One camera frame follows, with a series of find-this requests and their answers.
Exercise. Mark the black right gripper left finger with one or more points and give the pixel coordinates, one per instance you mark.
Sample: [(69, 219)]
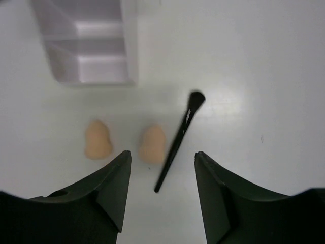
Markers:
[(88, 211)]

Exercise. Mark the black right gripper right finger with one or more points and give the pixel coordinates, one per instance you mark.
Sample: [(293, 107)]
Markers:
[(235, 210)]

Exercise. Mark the beige makeup sponge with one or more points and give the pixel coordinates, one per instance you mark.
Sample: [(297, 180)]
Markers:
[(98, 145), (152, 148)]

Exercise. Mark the small black angled brush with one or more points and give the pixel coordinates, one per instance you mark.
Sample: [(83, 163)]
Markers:
[(195, 100)]

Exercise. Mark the white compartment organizer box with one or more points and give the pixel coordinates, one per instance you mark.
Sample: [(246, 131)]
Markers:
[(90, 42)]

